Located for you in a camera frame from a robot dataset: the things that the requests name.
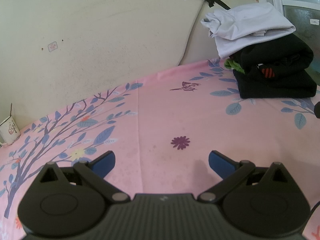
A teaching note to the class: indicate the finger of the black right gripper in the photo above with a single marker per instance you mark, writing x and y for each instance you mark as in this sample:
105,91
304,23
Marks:
317,110

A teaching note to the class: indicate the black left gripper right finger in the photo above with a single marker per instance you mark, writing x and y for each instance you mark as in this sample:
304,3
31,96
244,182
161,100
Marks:
260,201

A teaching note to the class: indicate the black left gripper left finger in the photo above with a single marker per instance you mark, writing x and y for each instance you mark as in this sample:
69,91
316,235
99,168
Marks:
69,201

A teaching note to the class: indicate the white t-shirt with black print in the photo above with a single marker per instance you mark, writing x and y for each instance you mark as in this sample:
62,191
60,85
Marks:
245,25

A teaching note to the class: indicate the stack of dark folded clothes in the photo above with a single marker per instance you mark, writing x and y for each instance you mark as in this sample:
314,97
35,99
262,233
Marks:
275,69

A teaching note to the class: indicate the white mug with spoon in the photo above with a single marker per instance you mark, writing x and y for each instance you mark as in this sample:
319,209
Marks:
9,130

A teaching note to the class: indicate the pink floral bed sheet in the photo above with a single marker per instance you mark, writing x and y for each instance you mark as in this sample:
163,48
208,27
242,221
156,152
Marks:
162,128

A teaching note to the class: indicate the white window frame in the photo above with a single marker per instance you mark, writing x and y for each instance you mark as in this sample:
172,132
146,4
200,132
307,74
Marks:
304,15

